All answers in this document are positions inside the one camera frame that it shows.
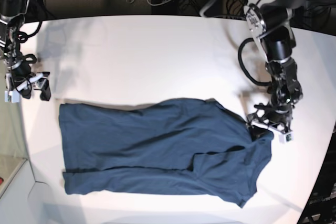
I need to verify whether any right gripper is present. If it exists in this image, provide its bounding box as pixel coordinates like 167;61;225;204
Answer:
1;19;50;95

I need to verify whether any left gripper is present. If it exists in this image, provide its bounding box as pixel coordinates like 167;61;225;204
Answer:
247;58;303;134

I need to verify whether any dark blue t-shirt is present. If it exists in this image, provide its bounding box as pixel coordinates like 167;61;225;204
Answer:
59;99;274;207

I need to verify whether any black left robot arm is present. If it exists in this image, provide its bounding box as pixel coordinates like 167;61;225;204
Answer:
238;0;307;139

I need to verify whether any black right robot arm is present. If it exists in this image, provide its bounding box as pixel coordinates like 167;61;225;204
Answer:
1;0;51;103

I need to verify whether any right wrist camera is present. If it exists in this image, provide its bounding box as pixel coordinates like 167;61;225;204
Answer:
4;90;20;103

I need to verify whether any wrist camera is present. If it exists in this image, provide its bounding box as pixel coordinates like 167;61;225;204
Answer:
4;90;20;103
279;132;292;144

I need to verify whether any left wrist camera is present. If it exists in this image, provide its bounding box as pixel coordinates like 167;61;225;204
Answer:
279;132;292;144

